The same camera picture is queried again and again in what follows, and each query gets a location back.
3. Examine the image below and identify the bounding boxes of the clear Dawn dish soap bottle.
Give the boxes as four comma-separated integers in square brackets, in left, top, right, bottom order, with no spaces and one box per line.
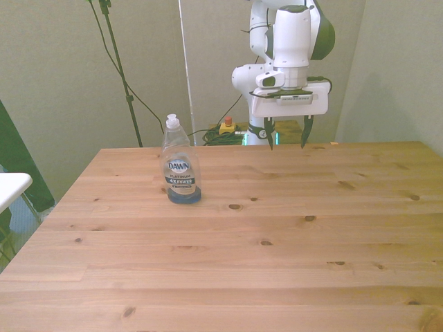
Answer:
[159,113,203,205]

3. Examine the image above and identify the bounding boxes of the yellow emergency stop box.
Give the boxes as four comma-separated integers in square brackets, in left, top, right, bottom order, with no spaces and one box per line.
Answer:
[219,116,237,136]

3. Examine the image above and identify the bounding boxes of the clear acrylic strip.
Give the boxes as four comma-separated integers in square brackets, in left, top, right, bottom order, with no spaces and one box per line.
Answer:
[177,0,197,146]

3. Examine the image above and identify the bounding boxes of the black coiled cable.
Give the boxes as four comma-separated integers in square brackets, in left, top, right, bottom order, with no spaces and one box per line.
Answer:
[186,92,247,147]

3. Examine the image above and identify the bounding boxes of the dark green curtain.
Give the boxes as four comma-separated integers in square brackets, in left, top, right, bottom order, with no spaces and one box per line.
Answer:
[0,99,56,214]

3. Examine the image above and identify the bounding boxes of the white folding table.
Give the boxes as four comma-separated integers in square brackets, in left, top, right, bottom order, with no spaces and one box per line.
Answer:
[0,172,43,222]

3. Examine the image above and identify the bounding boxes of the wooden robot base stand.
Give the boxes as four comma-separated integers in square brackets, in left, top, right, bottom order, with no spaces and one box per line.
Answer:
[208,119,312,146]

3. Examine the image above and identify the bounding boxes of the black camera stand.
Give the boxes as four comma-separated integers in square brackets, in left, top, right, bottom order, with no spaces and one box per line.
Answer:
[82,0,165,148]

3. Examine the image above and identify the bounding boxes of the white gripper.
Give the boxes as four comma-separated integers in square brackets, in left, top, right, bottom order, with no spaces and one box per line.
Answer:
[251,80,330,151]

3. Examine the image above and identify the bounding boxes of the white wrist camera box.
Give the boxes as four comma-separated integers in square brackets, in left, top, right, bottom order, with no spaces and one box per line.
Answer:
[255,71,287,89]

